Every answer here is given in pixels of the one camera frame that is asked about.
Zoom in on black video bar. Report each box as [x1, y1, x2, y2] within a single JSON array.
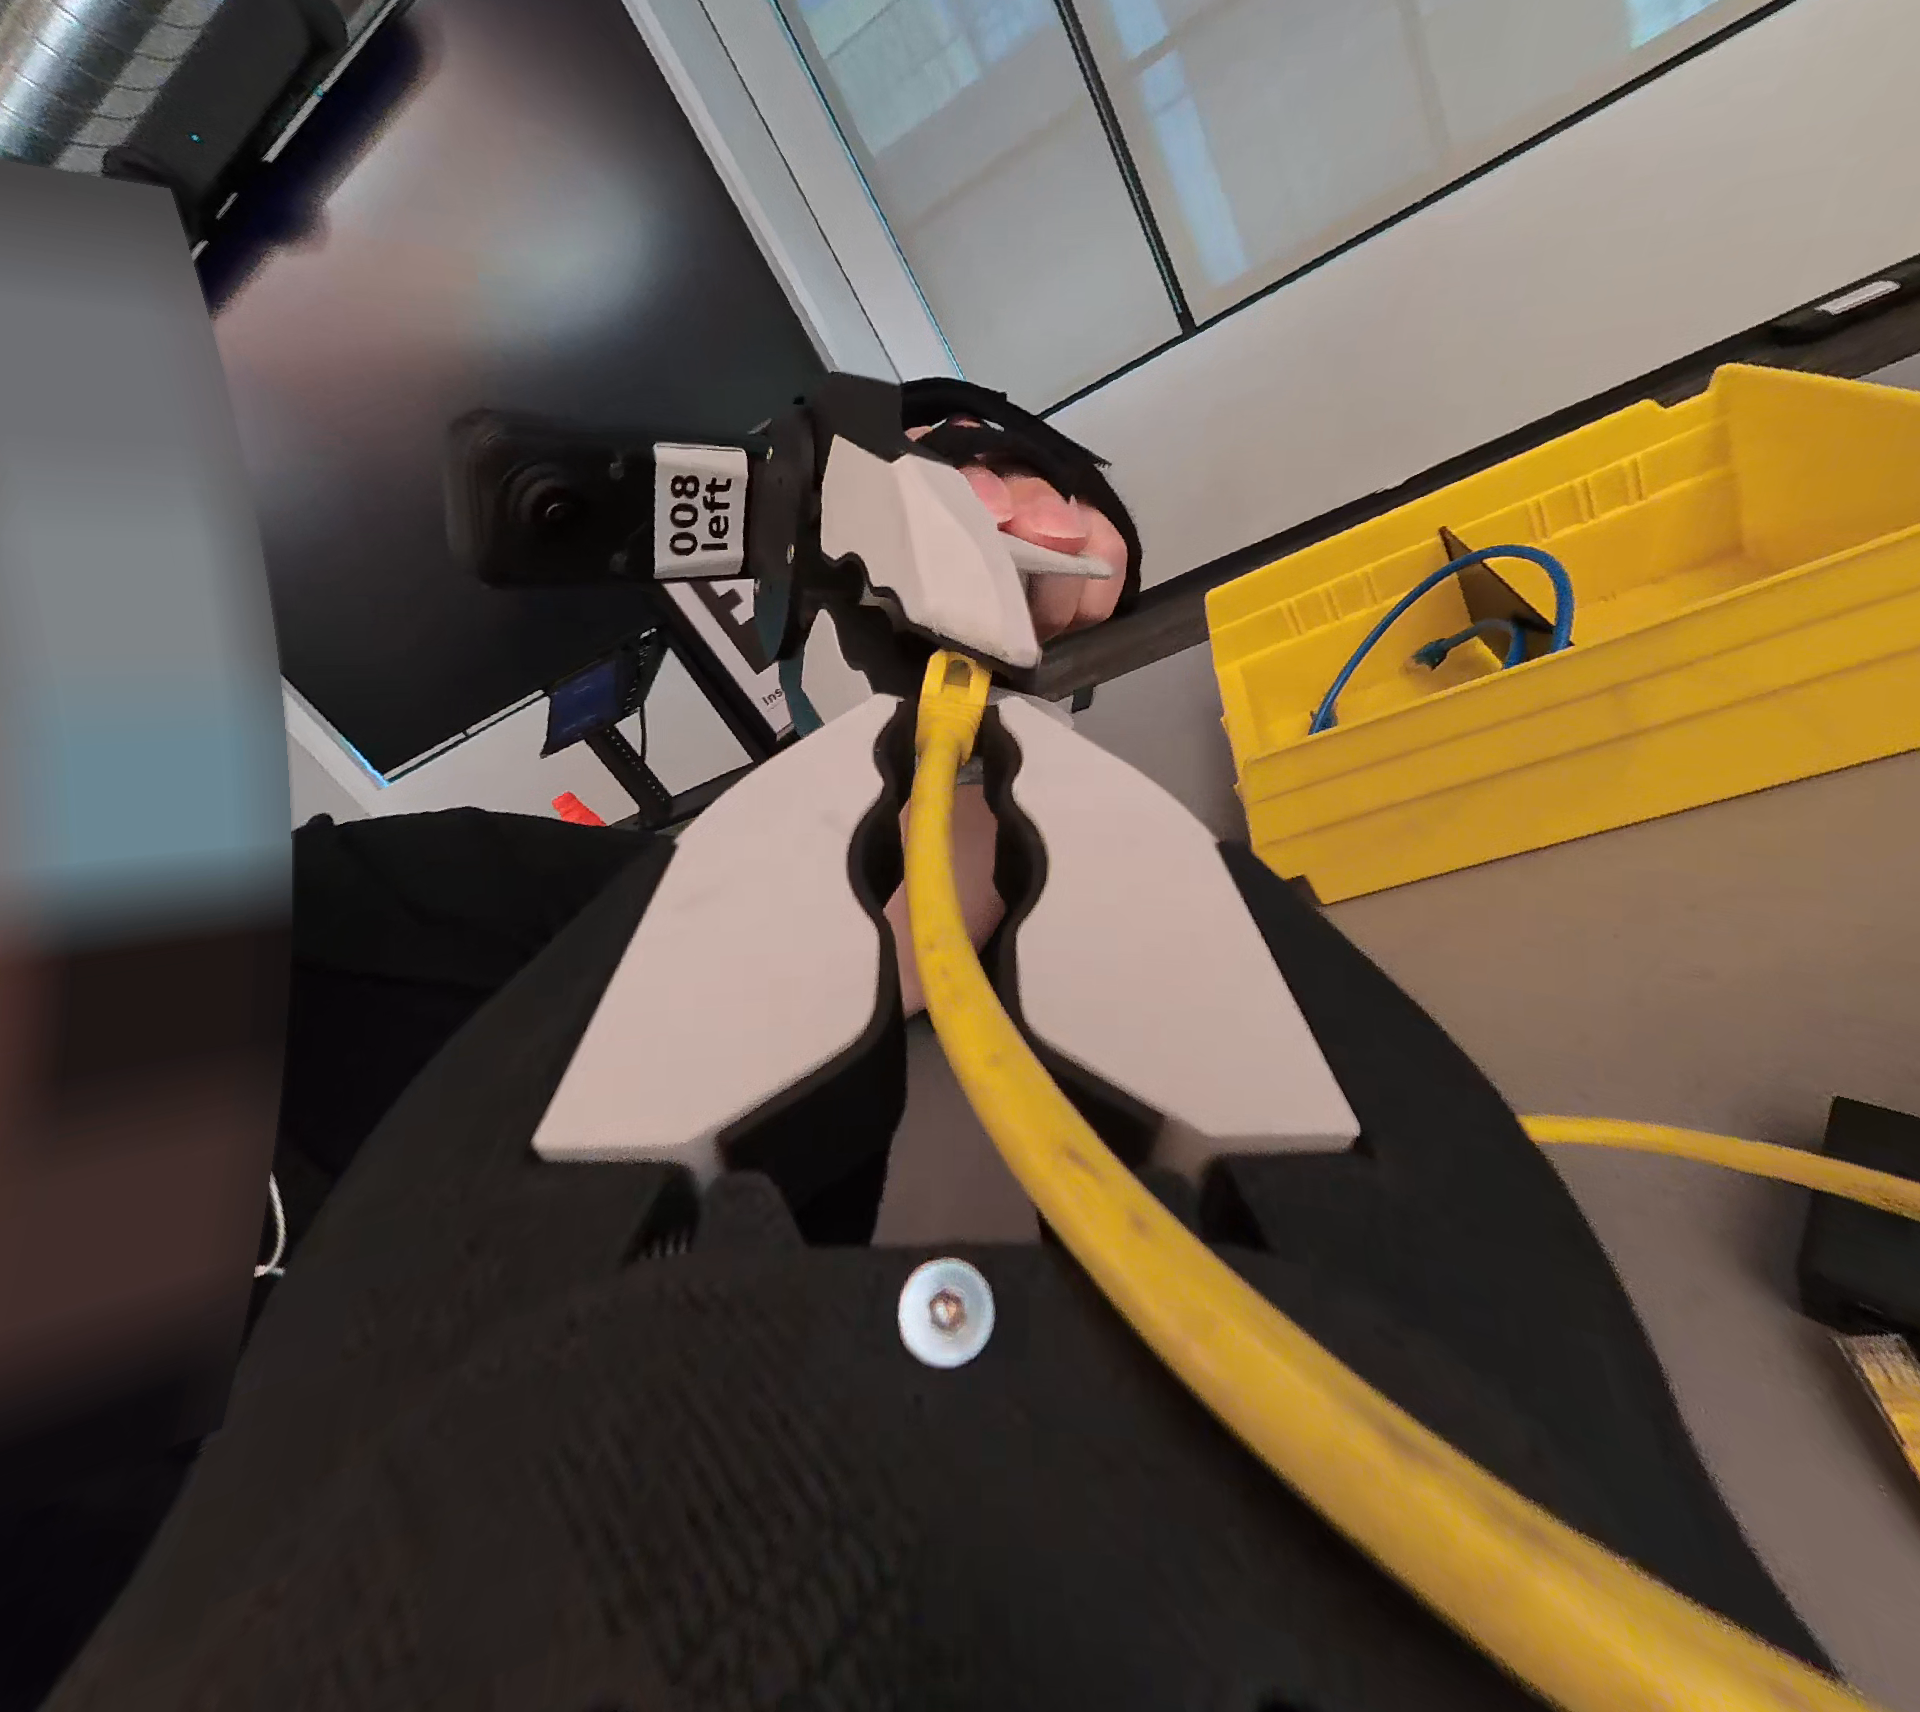
[[102, 0, 354, 202]]

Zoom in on white sign black frame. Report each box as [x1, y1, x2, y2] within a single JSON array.
[[660, 574, 800, 742]]

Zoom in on black stand legs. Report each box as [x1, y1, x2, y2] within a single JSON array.
[[592, 692, 692, 833]]

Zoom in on blue ethernet cable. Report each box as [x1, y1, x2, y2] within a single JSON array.
[[1308, 542, 1579, 737]]

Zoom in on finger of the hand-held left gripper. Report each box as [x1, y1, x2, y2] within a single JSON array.
[[817, 437, 1048, 675]]

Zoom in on yellow ethernet cable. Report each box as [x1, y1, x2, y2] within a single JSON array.
[[904, 647, 1920, 1712]]

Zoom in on black ethernet switch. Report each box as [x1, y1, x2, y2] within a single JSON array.
[[1796, 1094, 1920, 1341]]

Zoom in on yellow plastic bin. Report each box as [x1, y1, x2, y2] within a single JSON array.
[[1204, 363, 1920, 908]]

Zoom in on large glass window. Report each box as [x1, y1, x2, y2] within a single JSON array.
[[666, 0, 1920, 413]]

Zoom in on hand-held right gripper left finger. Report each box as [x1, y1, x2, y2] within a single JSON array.
[[528, 697, 915, 1174]]

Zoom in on person's left hand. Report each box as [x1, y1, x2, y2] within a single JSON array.
[[956, 464, 1130, 638]]

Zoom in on yellow striped object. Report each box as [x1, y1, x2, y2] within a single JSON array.
[[1832, 1334, 1920, 1497]]

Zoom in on small tablet screen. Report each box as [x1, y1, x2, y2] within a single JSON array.
[[541, 651, 666, 759]]

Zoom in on large black wall screen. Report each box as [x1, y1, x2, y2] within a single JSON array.
[[192, 0, 851, 784]]

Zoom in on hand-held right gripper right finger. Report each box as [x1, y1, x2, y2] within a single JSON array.
[[983, 697, 1364, 1163]]

